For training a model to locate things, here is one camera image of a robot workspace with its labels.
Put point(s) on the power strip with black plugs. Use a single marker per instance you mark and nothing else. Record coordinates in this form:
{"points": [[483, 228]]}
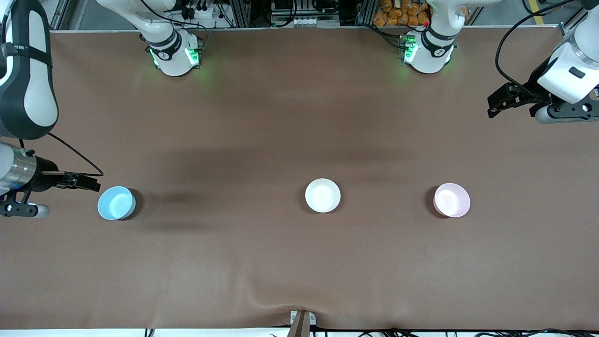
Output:
{"points": [[201, 11]]}

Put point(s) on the pink bowl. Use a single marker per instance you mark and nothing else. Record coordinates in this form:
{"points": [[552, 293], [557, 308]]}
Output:
{"points": [[451, 200]]}

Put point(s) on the brown camera mount post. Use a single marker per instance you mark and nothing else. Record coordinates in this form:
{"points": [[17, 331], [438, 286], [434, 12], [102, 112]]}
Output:
{"points": [[302, 325]]}

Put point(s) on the white power strip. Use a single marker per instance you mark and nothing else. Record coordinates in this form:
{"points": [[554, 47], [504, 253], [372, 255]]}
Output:
{"points": [[306, 21]]}

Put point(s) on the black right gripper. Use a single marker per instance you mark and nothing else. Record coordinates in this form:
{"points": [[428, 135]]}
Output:
{"points": [[46, 171]]}

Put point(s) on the aluminium corner frame beam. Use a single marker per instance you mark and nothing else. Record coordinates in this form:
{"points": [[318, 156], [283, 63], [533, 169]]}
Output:
{"points": [[567, 27]]}

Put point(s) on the blue bowl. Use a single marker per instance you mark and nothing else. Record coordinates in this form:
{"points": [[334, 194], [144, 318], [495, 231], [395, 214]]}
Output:
{"points": [[114, 203]]}

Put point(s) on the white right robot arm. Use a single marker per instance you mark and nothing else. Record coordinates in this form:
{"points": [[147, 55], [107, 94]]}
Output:
{"points": [[28, 70]]}

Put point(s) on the white bowl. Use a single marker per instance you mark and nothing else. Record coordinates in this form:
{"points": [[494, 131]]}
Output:
{"points": [[323, 195]]}

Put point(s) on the aluminium frame post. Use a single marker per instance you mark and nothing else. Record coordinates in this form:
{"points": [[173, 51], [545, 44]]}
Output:
{"points": [[241, 14], [366, 13]]}

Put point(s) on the brown table cover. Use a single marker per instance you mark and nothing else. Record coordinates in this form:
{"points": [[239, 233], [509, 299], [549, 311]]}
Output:
{"points": [[374, 262]]}

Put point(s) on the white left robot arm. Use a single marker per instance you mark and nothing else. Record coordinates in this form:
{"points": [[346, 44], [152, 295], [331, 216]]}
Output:
{"points": [[568, 70]]}

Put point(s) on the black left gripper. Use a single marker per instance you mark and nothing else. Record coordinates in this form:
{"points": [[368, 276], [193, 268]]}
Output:
{"points": [[532, 92]]}

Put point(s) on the orange packaged snacks pile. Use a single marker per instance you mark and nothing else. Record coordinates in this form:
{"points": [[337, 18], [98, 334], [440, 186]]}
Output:
{"points": [[398, 14]]}

